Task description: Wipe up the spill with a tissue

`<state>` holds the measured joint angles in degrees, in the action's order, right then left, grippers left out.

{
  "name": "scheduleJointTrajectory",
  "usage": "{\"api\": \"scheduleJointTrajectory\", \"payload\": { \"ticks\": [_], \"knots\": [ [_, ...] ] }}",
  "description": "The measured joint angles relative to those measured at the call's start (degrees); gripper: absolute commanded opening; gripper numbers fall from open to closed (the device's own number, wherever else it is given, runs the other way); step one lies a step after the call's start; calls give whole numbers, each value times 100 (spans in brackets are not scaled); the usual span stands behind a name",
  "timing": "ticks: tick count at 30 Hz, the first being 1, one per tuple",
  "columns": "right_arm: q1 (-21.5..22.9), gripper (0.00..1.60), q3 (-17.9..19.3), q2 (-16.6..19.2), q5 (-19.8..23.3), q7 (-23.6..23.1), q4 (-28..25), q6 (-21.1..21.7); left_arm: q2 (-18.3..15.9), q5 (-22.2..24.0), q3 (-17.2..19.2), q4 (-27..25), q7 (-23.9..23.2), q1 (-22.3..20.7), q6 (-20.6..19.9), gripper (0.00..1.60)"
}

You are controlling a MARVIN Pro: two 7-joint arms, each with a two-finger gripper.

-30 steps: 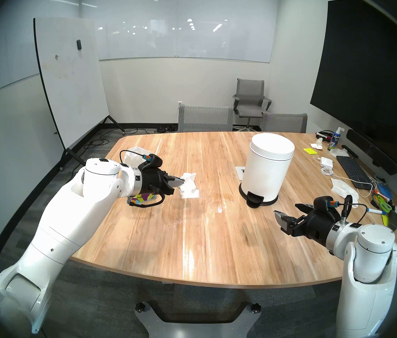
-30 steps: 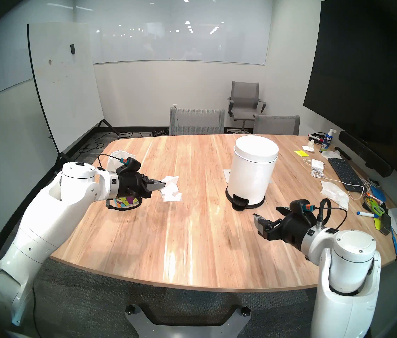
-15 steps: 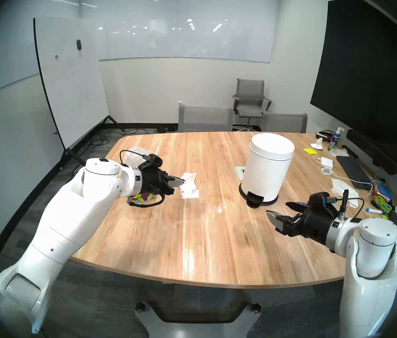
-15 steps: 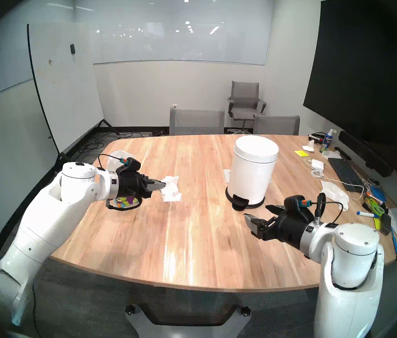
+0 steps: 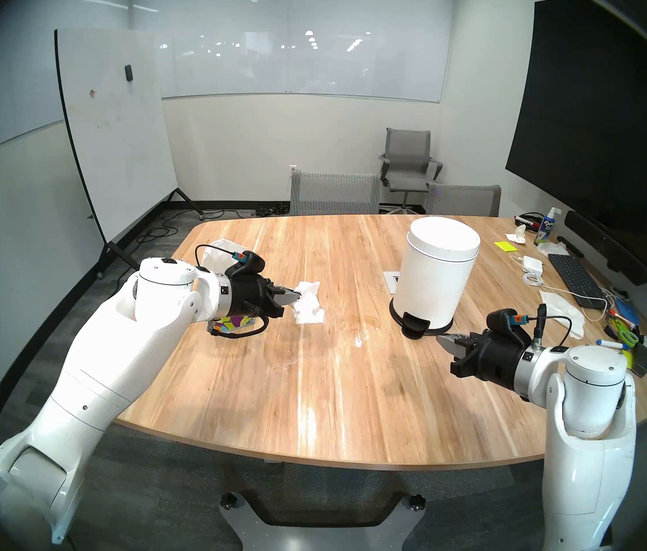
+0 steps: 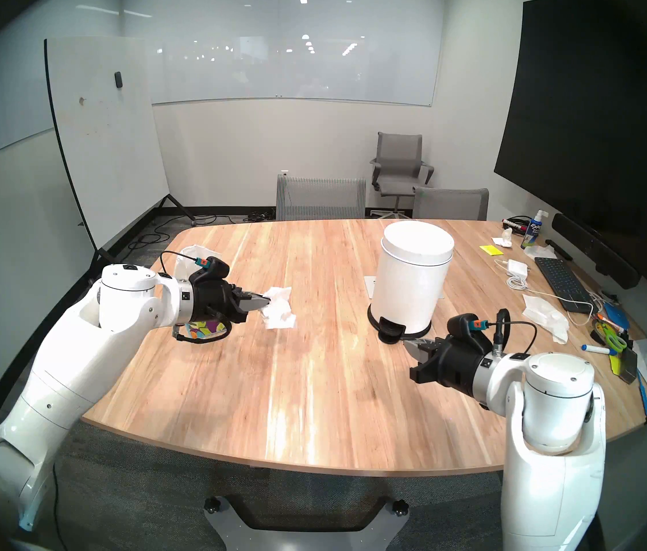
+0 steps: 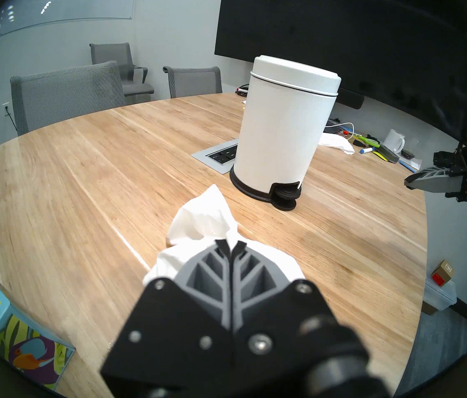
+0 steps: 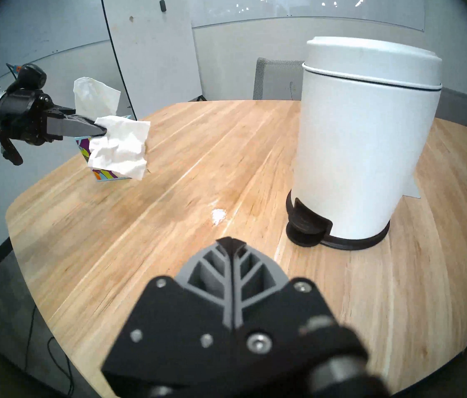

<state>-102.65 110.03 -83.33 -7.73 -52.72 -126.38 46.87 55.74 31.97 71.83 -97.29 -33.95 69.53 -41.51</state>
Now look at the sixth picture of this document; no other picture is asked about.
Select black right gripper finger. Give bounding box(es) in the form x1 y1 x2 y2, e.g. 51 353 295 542
410 360 442 386
403 337 445 362

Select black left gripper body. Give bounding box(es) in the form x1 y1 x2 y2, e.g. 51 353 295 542
188 277 246 325

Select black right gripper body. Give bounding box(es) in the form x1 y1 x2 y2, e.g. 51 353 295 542
424 335 493 393

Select white pedal trash bin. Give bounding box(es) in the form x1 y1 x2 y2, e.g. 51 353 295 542
367 220 455 345

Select white tissue in box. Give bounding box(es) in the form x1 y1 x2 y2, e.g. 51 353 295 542
176 245 223 276

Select large crumpled white tissue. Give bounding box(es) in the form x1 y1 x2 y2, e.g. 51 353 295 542
522 294 570 345

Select grey mesh back chair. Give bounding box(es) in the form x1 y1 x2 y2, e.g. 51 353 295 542
275 174 368 222

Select black keyboard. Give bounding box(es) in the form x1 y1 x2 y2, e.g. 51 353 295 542
534 257 597 313

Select grey fabric back chair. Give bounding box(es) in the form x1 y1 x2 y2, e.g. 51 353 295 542
412 187 490 221

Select whiteboard cleaner spray bottle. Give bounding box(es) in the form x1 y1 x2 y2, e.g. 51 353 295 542
521 209 548 250

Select dark grey block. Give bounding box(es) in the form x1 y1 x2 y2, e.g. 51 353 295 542
611 349 639 384

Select black video bar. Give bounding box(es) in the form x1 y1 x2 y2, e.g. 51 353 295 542
552 213 642 289

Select grey office chair with armrests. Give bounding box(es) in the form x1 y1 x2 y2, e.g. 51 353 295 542
369 132 435 219

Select mobile whiteboard on stand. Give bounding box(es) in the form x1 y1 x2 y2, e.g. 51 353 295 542
44 36 198 286

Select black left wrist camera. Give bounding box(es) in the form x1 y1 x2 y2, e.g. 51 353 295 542
191 257 231 282

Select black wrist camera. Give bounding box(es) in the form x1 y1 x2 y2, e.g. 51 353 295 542
447 313 493 345
191 257 231 282

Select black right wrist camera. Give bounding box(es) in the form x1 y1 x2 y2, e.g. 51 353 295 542
447 313 493 345

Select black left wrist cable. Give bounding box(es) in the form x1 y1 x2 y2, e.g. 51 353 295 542
160 251 233 343

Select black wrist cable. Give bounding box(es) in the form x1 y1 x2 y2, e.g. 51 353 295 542
487 309 538 359
160 251 233 343

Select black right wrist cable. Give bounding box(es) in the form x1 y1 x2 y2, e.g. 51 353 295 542
487 309 538 359

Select black floor cable bundle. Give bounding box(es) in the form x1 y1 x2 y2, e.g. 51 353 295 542
191 208 275 226

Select long black floor cable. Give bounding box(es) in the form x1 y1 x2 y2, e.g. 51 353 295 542
87 228 169 295

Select white charger cable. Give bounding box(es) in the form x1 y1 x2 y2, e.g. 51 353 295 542
494 259 608 327

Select green handled scissors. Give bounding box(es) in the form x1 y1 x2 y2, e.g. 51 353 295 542
594 320 628 352

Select wide glass wall whiteboard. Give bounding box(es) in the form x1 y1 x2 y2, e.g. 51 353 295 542
122 0 446 107

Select large black wall screen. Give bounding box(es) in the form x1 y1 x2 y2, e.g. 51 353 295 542
494 0 647 269

